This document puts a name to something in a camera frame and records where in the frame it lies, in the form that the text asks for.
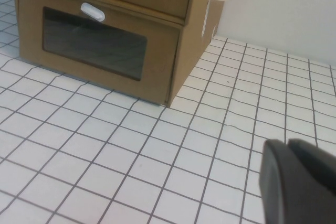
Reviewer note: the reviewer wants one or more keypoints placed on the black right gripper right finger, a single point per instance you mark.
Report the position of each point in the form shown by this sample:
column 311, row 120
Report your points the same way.
column 317, row 166

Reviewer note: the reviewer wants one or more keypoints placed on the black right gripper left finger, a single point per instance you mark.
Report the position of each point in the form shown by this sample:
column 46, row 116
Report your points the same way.
column 283, row 195

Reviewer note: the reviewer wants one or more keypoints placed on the white black-grid tablecloth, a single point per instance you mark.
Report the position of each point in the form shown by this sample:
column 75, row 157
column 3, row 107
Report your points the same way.
column 105, row 155

